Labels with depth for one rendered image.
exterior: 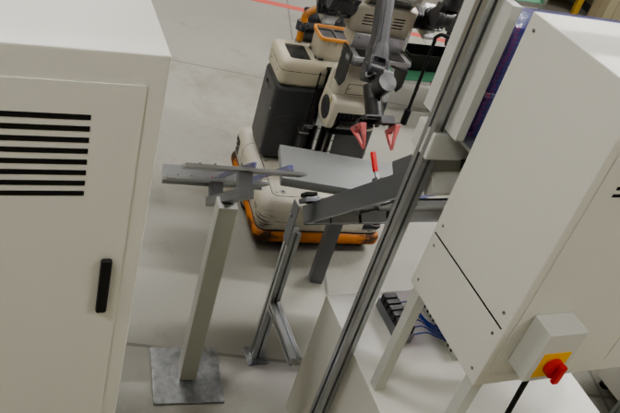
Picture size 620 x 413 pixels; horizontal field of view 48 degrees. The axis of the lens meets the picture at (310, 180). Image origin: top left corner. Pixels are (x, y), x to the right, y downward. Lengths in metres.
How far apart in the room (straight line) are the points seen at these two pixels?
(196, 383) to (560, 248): 1.64
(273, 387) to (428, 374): 0.80
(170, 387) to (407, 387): 0.95
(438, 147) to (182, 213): 1.95
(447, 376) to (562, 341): 0.70
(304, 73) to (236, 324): 1.12
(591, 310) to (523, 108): 0.46
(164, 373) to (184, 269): 0.57
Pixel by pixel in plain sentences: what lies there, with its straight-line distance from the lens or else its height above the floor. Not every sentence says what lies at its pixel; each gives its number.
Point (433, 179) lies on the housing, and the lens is 1.72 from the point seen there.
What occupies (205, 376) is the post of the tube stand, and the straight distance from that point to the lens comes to 2.70.
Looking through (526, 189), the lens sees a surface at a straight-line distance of 1.42.
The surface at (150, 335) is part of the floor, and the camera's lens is 2.81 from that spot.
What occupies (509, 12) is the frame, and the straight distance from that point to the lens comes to 1.48.
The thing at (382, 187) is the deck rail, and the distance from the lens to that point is 1.88.
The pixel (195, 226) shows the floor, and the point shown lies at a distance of 3.31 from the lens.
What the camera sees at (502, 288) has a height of 1.24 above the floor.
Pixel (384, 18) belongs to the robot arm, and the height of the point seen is 1.36.
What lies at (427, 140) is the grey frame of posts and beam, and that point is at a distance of 1.62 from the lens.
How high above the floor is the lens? 2.09
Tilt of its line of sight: 33 degrees down
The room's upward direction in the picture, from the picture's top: 17 degrees clockwise
